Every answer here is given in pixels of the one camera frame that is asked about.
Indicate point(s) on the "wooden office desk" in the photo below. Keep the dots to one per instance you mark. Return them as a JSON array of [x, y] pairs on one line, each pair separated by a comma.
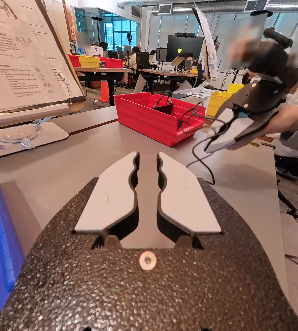
[[97, 69], [164, 73]]

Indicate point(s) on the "orange traffic cone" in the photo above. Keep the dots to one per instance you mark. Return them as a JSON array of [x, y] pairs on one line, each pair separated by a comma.
[[104, 93]]

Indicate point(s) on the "document stand with instruction sheets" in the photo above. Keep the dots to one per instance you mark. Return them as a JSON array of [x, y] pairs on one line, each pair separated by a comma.
[[208, 51], [22, 64]]

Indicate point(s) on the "metal ventilation duct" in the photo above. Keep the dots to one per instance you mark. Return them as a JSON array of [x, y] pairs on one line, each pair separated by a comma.
[[216, 5]]

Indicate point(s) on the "black tablet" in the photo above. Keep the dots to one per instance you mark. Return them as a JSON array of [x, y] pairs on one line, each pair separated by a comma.
[[180, 96]]

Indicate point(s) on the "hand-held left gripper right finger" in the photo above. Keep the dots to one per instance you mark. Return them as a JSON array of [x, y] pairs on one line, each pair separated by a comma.
[[185, 201]]

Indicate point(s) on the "black pouch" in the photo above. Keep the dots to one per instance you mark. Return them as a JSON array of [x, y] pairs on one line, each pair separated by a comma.
[[163, 110]]

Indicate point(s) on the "large black screen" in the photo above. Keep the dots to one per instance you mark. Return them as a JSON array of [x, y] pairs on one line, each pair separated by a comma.
[[185, 49]]

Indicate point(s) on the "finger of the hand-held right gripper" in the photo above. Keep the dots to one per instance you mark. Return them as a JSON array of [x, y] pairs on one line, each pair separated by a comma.
[[257, 129], [221, 134]]

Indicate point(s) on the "long red plastic bin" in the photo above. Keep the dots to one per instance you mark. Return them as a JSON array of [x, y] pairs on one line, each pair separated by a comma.
[[112, 62]]

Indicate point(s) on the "black office chair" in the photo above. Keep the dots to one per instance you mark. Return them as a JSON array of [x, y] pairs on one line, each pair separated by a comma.
[[143, 62]]

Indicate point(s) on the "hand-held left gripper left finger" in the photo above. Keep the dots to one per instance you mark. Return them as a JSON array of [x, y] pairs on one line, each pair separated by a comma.
[[107, 199]]

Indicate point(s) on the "grey desk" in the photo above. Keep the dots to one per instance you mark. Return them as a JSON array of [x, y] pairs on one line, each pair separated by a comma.
[[61, 168]]

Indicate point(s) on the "yellow plastic bin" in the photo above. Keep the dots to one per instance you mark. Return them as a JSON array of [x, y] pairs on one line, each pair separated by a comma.
[[218, 103], [89, 61]]

